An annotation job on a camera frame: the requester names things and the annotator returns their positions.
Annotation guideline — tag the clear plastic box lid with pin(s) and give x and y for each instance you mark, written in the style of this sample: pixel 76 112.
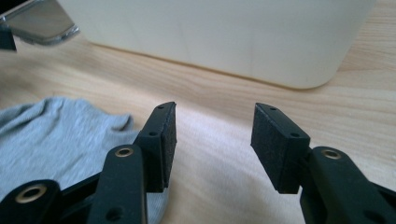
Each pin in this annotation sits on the clear plastic box lid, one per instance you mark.
pixel 40 21

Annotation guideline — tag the grey sock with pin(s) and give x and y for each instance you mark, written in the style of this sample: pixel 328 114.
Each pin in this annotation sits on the grey sock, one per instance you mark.
pixel 46 140

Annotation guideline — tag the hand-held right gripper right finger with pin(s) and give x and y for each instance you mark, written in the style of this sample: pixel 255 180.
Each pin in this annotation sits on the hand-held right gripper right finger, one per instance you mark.
pixel 277 149

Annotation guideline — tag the white compartment storage box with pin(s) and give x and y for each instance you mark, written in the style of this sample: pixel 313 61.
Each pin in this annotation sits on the white compartment storage box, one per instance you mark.
pixel 218 37

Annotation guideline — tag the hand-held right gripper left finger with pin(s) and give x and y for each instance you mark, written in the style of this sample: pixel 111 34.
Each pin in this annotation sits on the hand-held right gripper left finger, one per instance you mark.
pixel 157 149

